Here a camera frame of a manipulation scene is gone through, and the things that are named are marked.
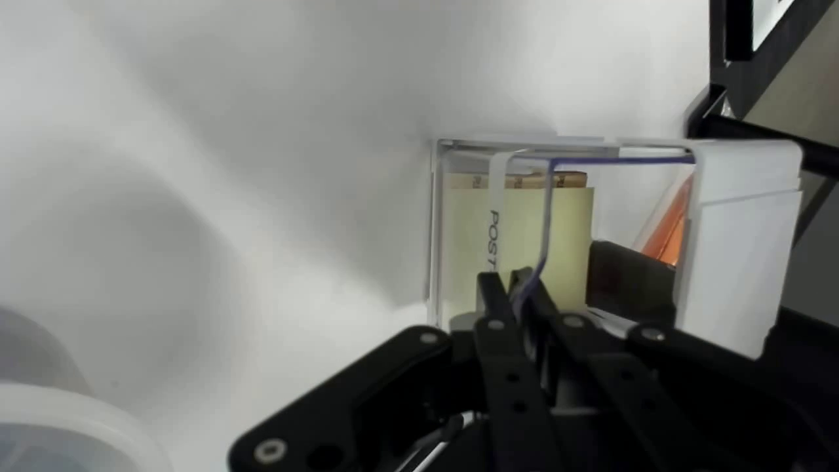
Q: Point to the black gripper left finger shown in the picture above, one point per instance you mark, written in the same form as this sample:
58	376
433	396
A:
513	384

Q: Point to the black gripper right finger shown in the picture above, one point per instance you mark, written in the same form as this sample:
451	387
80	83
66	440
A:
603	393

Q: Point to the white square box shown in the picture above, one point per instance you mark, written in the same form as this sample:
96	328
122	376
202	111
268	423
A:
742	245

